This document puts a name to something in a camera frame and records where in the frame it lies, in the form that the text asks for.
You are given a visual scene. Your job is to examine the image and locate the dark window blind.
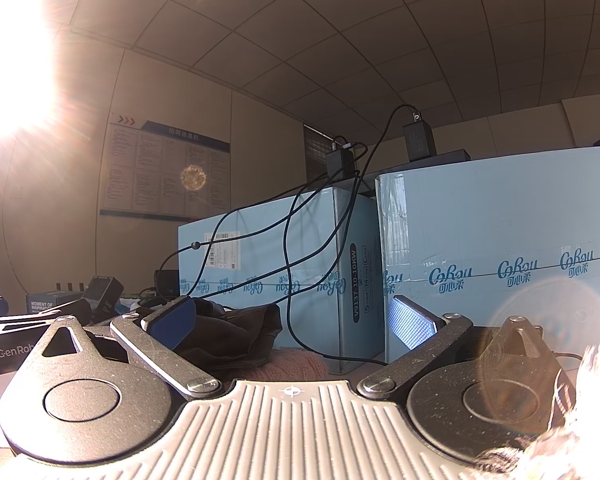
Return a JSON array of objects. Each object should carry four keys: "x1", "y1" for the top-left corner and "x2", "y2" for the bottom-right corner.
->
[{"x1": 303, "y1": 124, "x2": 337, "y2": 187}]

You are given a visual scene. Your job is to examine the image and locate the small dark blue box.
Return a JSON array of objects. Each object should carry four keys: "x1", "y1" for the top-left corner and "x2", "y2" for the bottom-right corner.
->
[{"x1": 26, "y1": 289, "x2": 84, "y2": 317}]

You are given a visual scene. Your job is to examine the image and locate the pink knit cloth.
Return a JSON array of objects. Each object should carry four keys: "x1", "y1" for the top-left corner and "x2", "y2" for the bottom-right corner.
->
[{"x1": 247, "y1": 349, "x2": 329, "y2": 382}]

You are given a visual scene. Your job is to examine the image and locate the black cloth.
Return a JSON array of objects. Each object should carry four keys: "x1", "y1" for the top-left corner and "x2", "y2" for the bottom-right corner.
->
[{"x1": 177, "y1": 301, "x2": 284, "y2": 370}]

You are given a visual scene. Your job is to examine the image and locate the wall notice board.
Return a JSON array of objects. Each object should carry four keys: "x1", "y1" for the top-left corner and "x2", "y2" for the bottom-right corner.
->
[{"x1": 99, "y1": 111, "x2": 231, "y2": 222}]

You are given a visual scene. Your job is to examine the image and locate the small black device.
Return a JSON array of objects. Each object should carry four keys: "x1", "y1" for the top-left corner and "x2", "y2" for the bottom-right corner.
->
[{"x1": 153, "y1": 269, "x2": 182, "y2": 298}]

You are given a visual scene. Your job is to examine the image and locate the black camera device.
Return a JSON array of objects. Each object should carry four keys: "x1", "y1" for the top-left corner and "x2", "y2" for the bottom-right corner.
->
[{"x1": 81, "y1": 275, "x2": 125, "y2": 322}]

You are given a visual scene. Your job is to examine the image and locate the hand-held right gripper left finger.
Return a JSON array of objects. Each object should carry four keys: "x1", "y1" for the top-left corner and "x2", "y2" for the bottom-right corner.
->
[{"x1": 10, "y1": 296, "x2": 223, "y2": 398}]

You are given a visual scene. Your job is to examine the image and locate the black charging cable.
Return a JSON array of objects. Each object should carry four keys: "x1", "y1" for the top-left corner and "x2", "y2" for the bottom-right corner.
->
[
  {"x1": 157, "y1": 141, "x2": 370, "y2": 313},
  {"x1": 282, "y1": 104, "x2": 422, "y2": 367}
]

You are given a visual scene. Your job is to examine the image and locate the large black power adapter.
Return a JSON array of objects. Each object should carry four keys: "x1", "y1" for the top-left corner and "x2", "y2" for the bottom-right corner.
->
[{"x1": 402, "y1": 111, "x2": 435, "y2": 162}]

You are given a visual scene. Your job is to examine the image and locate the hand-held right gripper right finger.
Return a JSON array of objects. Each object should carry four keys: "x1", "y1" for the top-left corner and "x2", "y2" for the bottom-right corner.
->
[{"x1": 357, "y1": 295, "x2": 562, "y2": 397}]

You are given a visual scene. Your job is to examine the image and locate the small light blue cardboard box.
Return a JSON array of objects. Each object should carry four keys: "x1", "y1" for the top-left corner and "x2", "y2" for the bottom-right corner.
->
[{"x1": 177, "y1": 185, "x2": 387, "y2": 376}]

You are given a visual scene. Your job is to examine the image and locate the light blue board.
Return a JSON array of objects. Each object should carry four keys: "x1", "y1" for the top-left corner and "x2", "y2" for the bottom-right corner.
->
[{"x1": 375, "y1": 145, "x2": 600, "y2": 366}]

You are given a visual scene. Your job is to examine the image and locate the small black power adapter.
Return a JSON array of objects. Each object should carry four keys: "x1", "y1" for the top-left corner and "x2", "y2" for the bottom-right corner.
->
[{"x1": 326, "y1": 147, "x2": 357, "y2": 179}]

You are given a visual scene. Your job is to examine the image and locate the white furry sleeve cuff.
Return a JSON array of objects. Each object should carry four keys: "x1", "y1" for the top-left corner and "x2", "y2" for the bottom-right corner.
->
[{"x1": 472, "y1": 330, "x2": 600, "y2": 480}]

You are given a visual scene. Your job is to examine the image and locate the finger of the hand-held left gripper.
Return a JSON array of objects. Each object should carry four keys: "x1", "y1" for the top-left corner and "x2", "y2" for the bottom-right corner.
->
[{"x1": 36, "y1": 299, "x2": 93, "y2": 325}]

